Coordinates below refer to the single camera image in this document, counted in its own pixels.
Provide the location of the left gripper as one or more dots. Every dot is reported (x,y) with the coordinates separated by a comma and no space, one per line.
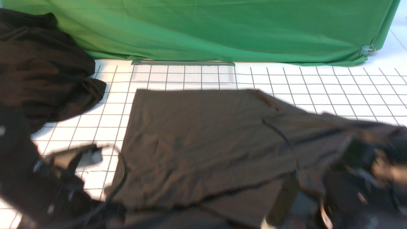
(63,164)

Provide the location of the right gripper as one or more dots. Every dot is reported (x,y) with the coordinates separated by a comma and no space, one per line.
(302,200)

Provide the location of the gray long-sleeve top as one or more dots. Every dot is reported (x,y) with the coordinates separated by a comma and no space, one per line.
(216,159)

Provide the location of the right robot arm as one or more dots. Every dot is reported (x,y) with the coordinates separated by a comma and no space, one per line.
(364,189)

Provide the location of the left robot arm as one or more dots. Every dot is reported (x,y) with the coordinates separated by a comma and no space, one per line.
(46,191)

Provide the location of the black cloth pile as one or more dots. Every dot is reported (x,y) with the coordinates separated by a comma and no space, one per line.
(44,73)

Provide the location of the blue binder clip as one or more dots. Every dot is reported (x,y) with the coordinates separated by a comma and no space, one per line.
(367,50)

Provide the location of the green backdrop cloth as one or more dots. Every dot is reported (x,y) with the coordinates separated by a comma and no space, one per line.
(303,32)

